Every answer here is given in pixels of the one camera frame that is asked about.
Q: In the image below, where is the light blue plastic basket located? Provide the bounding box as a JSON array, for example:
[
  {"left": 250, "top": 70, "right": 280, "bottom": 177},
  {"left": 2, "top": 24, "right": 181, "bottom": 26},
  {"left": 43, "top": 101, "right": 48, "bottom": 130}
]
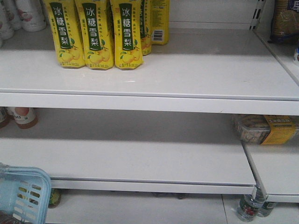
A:
[{"left": 0, "top": 163, "right": 51, "bottom": 224}]

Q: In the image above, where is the white metal shelf unit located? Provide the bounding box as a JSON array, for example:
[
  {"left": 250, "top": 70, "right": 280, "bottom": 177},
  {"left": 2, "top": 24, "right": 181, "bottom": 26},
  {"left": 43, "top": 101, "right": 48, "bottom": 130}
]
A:
[{"left": 0, "top": 0, "right": 299, "bottom": 224}]

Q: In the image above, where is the yellow pear tea bottle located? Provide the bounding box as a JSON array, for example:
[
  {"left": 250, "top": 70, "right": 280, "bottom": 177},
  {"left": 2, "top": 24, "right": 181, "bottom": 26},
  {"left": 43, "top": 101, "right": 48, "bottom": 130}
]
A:
[
  {"left": 43, "top": 0, "right": 85, "bottom": 69},
  {"left": 110, "top": 0, "right": 143, "bottom": 70},
  {"left": 75, "top": 0, "right": 114, "bottom": 70},
  {"left": 151, "top": 0, "right": 170, "bottom": 45}
]

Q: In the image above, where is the cookie box yellow label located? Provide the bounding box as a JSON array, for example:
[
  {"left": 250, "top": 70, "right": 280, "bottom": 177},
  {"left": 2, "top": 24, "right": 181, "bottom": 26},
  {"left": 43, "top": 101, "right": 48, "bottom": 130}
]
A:
[{"left": 232, "top": 114, "right": 299, "bottom": 145}]

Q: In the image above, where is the orange juice bottle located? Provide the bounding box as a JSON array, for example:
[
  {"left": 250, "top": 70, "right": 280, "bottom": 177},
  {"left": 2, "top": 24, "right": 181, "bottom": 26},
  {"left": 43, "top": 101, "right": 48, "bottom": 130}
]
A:
[{"left": 7, "top": 107, "right": 38, "bottom": 129}]

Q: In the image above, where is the water bottle green label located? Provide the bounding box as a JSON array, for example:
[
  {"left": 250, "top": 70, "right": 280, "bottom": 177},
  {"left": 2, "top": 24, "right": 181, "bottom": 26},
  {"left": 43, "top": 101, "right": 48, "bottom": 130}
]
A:
[{"left": 257, "top": 201, "right": 277, "bottom": 217}]

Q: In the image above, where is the white peach drink bottle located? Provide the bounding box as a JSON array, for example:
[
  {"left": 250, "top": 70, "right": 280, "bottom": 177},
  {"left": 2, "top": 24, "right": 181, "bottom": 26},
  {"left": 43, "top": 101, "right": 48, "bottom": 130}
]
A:
[{"left": 15, "top": 0, "right": 46, "bottom": 32}]

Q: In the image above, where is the brown cracker bag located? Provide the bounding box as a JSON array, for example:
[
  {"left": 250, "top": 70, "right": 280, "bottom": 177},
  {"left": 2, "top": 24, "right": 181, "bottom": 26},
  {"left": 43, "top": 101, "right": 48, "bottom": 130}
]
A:
[{"left": 270, "top": 0, "right": 299, "bottom": 44}]

